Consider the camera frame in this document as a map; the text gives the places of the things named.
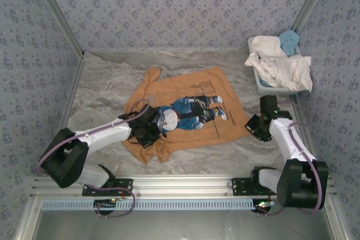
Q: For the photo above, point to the left controller board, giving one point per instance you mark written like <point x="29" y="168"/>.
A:
<point x="105" y="204"/>

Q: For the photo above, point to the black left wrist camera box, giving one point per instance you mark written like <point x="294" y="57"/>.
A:
<point x="147" y="142"/>

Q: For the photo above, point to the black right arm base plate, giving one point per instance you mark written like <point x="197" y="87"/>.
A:
<point x="239" y="188"/>

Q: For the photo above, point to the right controller board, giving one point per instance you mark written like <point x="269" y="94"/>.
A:
<point x="263" y="204"/>

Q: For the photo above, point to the light blue t-shirt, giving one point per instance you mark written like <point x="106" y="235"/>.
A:
<point x="289" y="39"/>

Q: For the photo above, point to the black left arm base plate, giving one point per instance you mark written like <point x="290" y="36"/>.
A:
<point x="123" y="186"/>

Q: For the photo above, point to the orange cartoon print t-shirt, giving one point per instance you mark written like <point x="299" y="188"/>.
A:
<point x="197" y="82"/>

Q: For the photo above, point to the metal sheet panel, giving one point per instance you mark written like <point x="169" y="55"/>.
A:
<point x="180" y="226"/>

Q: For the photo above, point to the aluminium mounting rail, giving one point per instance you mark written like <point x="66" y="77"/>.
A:
<point x="180" y="186"/>

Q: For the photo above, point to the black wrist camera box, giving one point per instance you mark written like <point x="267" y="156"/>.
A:
<point x="147" y="142"/>
<point x="250" y="124"/>

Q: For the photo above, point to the grey plastic bin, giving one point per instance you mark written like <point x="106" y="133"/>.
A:
<point x="270" y="90"/>

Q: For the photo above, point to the controller board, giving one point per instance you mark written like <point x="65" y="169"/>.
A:
<point x="105" y="204"/>
<point x="263" y="204"/>

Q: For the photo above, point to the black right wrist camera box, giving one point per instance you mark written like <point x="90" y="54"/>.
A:
<point x="250" y="124"/>

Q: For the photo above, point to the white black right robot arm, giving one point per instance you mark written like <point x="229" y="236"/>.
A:
<point x="284" y="136"/>

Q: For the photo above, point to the aluminium table side rail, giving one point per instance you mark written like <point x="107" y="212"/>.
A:
<point x="302" y="115"/>
<point x="76" y="82"/>

